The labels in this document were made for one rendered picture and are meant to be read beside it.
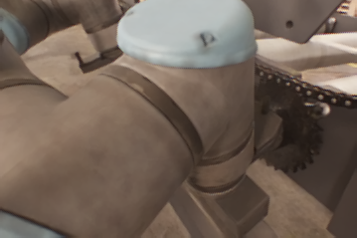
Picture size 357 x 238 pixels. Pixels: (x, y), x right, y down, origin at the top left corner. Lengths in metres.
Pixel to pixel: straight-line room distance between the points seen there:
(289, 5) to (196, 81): 0.41
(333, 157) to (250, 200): 0.23
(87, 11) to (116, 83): 0.44
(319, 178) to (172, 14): 0.43
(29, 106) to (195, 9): 0.12
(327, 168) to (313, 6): 0.27
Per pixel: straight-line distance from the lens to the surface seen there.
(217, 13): 0.17
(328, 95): 0.43
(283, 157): 0.51
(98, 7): 0.59
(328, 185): 0.54
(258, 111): 0.34
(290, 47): 0.89
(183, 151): 0.15
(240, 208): 0.31
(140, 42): 0.16
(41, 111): 0.17
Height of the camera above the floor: 1.10
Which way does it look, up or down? 28 degrees down
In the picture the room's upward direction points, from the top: 5 degrees clockwise
